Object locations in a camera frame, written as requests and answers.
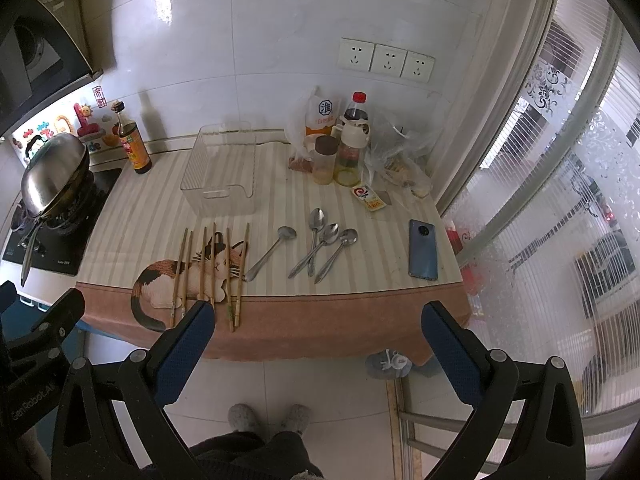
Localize left white wall socket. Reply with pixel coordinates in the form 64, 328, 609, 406
337, 38, 374, 73

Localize wooden chopstick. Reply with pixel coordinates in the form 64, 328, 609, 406
181, 230, 193, 318
170, 228, 189, 328
233, 221, 250, 328
198, 226, 207, 301
209, 221, 216, 309

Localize black gas stove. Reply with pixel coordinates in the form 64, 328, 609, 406
32, 168, 122, 275

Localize cat print table mat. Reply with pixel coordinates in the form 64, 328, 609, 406
77, 142, 471, 363

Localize right grey slipper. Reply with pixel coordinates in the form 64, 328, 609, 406
280, 404, 311, 436

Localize steel wok with lid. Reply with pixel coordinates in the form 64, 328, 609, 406
20, 133, 93, 286

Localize black range hood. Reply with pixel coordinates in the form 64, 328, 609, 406
1, 0, 102, 134

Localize white seasoning bag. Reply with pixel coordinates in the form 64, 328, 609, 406
284, 86, 341, 162

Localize right white wall socket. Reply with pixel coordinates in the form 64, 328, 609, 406
400, 51, 435, 84

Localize middle white wall socket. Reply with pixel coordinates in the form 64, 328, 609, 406
370, 44, 407, 78

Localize white wall socket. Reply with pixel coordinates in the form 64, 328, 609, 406
400, 51, 435, 84
370, 44, 407, 78
337, 38, 374, 73

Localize person's dark trousers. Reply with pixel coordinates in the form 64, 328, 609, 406
190, 431, 323, 479

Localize small colourful packet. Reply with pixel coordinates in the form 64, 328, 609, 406
350, 184, 386, 212

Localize red cap dark bottle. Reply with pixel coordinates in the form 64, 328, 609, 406
342, 91, 370, 134

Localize clear plastic organizer bin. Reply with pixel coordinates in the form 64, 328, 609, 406
180, 122, 257, 218

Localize white cap oil bottle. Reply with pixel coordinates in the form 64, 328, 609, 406
331, 119, 370, 188

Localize blue smartphone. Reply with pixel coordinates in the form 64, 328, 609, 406
408, 219, 438, 281

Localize colourful wall stickers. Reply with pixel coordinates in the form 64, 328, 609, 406
8, 82, 122, 167

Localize brown lid spice jar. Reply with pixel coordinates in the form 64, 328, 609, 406
312, 134, 338, 185

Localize clear plastic bag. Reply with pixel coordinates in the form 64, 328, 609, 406
364, 107, 437, 198

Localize dark soy sauce bottle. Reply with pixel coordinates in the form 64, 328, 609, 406
111, 101, 152, 174

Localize round bowl steel ladle spoon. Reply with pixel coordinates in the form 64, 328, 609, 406
244, 226, 297, 282

